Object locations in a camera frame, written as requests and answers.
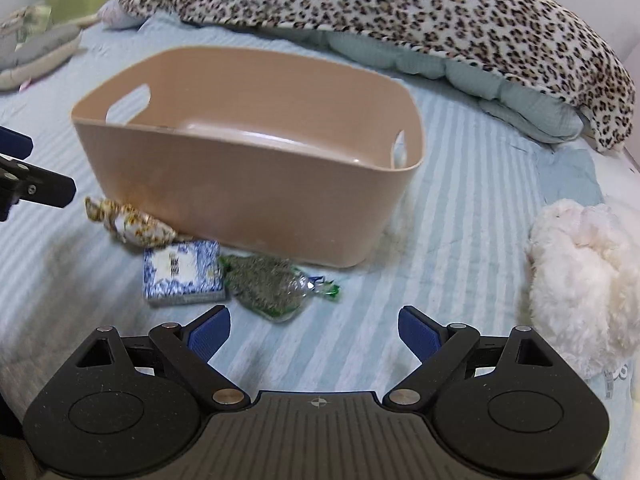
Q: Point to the floral candy packet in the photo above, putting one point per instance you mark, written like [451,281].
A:
[128,224]

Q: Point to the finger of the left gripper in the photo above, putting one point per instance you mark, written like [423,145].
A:
[14,144]
[21,181]

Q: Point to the leopard print blanket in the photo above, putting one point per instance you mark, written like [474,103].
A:
[538,44]

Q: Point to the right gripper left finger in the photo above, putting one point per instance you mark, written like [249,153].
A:
[186,350]

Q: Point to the pale pink pillow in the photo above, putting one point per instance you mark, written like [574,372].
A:
[114,16]

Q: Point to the blue white patterned box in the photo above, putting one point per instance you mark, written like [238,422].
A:
[183,273]

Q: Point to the grey and cream cushion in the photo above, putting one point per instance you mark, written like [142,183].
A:
[39,56]

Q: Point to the green dried herb packet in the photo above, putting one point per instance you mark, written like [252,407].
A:
[274,288]

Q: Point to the light green quilted comforter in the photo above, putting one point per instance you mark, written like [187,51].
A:
[540,117]

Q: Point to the beige plastic storage basket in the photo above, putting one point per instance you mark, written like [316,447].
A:
[271,152]

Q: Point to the folded green paper bag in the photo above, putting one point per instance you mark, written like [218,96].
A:
[25,23]

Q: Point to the white fluffy plush toy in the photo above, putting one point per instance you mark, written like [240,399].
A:
[584,296]

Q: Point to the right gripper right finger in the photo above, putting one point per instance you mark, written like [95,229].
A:
[441,350]

